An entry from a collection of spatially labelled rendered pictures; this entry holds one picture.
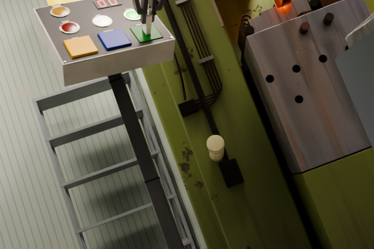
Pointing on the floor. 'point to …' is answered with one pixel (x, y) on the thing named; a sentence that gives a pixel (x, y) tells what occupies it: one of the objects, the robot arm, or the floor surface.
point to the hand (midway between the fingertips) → (147, 21)
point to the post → (146, 163)
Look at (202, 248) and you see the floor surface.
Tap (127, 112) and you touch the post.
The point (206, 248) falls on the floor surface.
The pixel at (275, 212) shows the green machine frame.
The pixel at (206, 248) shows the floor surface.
